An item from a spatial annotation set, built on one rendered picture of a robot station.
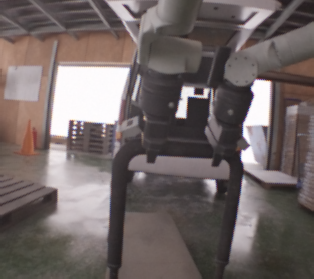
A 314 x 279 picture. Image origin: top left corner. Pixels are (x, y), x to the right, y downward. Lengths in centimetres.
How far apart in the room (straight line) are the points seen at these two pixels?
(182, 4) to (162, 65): 13
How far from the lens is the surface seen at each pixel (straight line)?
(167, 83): 39
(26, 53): 614
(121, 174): 50
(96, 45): 506
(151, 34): 34
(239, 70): 41
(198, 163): 222
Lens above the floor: 80
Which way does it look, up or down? 1 degrees up
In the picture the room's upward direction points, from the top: 5 degrees clockwise
